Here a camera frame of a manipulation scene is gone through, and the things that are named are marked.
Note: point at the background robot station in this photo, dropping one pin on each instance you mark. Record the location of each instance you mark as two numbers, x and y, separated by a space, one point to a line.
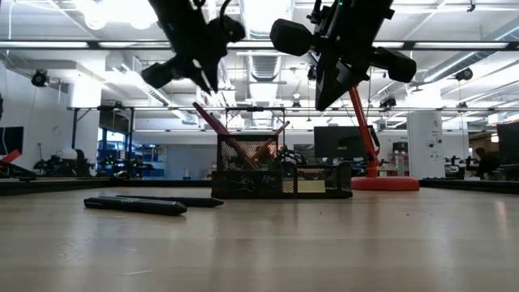
81 167

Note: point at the yellow sticky note pad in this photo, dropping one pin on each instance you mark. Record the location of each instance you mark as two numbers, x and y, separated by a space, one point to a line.
311 186

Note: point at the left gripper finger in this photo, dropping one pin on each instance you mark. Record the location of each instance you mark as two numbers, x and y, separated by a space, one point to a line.
213 75
202 75

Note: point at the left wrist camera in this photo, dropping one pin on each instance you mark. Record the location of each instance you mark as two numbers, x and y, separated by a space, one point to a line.
231 29

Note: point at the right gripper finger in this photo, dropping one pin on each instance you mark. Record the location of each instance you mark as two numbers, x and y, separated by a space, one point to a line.
321 81
338 79

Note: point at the black pen with white print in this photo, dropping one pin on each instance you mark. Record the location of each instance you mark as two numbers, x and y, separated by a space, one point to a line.
134 206

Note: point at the black overhead beam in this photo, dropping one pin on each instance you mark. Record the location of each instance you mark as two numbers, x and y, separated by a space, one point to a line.
61 44

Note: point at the black binder clip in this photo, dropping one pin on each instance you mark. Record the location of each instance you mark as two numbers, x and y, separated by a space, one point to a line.
243 186

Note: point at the black mesh desk organizer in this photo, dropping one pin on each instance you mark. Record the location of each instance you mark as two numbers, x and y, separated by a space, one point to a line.
243 186

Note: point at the person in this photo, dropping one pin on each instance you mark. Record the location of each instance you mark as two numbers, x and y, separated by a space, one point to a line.
486 162

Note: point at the black background monitor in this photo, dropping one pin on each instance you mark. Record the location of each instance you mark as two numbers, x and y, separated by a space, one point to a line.
336 142

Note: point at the black ceiling camera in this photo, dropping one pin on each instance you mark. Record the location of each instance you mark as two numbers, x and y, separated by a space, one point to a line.
40 78
464 74

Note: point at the black background rig frame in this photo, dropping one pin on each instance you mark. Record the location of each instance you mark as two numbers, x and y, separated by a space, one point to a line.
255 109

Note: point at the black aluminium table frame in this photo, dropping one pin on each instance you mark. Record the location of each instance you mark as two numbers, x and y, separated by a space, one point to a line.
61 186

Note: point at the dark wall screen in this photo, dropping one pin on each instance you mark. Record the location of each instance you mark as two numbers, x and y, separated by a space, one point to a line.
11 141

